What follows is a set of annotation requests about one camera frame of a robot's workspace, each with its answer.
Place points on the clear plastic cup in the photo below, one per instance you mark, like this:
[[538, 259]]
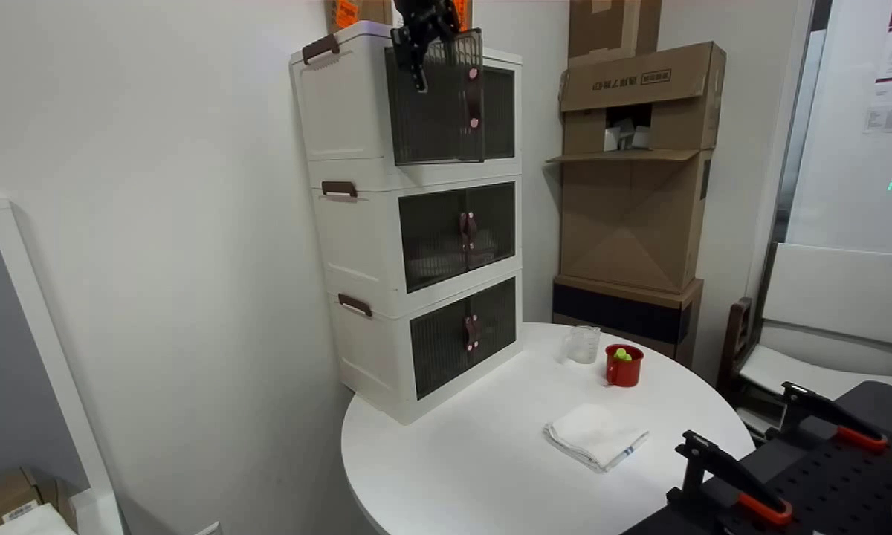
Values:
[[580, 345]]

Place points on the white round table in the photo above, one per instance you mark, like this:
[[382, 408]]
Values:
[[481, 466]]

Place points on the red mug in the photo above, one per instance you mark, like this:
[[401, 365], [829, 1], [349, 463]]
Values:
[[623, 374]]

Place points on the black orange clamp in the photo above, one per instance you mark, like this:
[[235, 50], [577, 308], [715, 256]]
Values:
[[754, 498]]

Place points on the white desk with partition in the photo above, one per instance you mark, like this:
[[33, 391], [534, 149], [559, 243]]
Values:
[[52, 470]]

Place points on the stacked cardboard boxes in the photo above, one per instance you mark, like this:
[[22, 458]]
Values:
[[636, 145]]

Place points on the white folded cloth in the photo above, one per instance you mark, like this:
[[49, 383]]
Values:
[[597, 436]]

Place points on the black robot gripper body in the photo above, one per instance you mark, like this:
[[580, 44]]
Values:
[[424, 21]]

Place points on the green object in mug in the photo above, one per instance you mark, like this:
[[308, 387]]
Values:
[[623, 354]]

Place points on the white three-tier storage cabinet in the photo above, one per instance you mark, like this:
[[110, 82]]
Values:
[[421, 264]]

